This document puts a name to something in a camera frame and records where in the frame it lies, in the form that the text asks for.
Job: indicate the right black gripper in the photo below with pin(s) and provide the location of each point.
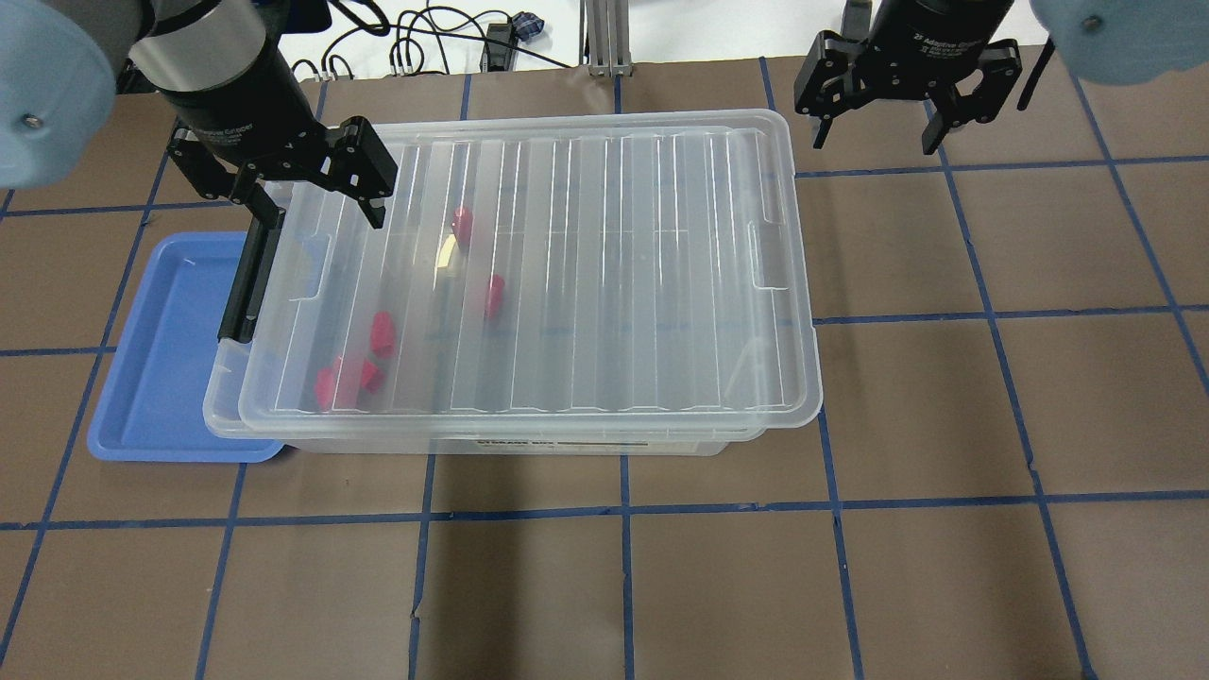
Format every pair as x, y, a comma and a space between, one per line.
930, 28

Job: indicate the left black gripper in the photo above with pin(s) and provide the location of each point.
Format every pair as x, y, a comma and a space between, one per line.
244, 106

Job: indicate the red block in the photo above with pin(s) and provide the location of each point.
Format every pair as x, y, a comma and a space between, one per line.
383, 335
357, 373
494, 296
462, 222

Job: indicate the clear plastic box lid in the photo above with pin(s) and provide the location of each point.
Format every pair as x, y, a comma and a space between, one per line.
733, 164

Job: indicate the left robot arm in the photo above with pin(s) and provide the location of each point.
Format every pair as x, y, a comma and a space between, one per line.
60, 62

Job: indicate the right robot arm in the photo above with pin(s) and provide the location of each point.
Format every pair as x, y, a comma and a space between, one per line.
1114, 43

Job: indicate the blue plastic tray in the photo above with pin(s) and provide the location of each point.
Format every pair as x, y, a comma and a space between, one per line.
151, 407

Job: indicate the clear plastic storage box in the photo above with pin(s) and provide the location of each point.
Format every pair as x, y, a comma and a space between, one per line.
625, 326

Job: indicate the black box latch handle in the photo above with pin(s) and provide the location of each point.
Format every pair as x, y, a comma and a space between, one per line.
246, 298

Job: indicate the aluminium frame post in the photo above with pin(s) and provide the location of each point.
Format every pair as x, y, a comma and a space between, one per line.
605, 29

